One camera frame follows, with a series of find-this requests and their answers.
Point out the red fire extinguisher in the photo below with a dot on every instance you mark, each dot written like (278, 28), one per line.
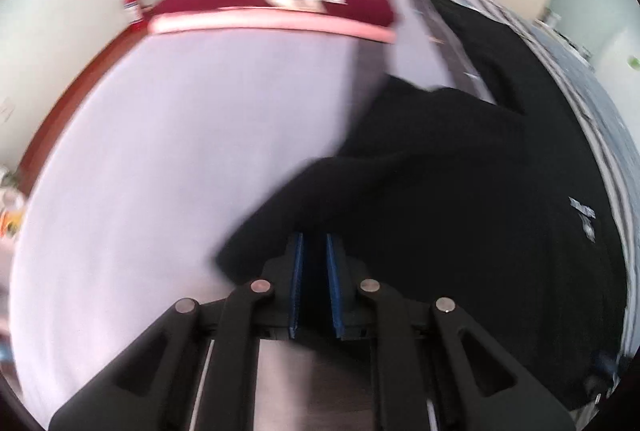
(132, 8)

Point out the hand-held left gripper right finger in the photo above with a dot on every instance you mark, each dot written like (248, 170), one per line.
(334, 281)

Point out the white clutter pile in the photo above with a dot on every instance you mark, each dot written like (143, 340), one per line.
(565, 33)

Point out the black t-shirt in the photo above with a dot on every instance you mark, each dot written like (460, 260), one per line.
(450, 211)

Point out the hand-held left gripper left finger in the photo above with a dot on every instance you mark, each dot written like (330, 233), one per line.
(296, 281)

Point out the colourful clutter pile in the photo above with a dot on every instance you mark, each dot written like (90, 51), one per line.
(11, 211)

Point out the pink folded garment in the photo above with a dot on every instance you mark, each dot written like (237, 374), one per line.
(250, 21)

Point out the white board with green stickers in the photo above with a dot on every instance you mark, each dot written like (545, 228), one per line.
(627, 56)

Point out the grey striped bed sheet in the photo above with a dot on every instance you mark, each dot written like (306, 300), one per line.
(150, 161)

